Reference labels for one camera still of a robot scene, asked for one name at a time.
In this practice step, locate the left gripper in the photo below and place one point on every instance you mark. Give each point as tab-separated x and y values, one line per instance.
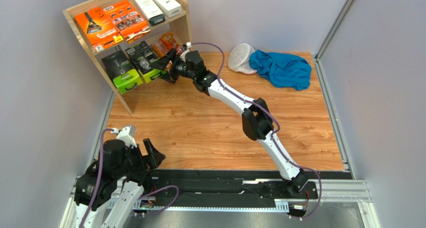
154	157

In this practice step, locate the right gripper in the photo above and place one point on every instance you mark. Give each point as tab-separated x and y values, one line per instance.
173	66

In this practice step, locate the orange razor bag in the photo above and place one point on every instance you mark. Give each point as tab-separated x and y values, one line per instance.
158	50
170	42

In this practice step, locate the green black razor pack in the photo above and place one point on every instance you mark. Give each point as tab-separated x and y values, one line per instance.
122	72
141	55

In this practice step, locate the white razor box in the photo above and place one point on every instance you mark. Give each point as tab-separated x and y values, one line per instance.
170	8
151	11

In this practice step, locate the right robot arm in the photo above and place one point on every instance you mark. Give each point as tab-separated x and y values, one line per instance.
257	123

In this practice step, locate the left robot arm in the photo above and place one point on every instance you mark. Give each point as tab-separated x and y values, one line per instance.
113	183

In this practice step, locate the orange razor cartridge box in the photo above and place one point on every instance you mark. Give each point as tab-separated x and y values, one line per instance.
127	19

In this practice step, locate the orange razor box left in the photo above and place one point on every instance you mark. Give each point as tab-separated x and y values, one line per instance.
98	29

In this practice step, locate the white mesh bag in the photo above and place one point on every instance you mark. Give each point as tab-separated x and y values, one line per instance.
239	57

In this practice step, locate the blue cloth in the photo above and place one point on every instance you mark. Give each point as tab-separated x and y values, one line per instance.
282	70

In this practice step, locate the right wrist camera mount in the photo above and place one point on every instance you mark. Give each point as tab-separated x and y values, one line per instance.
185	49

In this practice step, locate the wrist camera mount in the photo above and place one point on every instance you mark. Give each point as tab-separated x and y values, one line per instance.
185	49
126	134

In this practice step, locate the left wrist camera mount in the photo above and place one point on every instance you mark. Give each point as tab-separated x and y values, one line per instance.
126	134

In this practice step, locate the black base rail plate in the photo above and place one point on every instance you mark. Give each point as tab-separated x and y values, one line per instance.
225	189

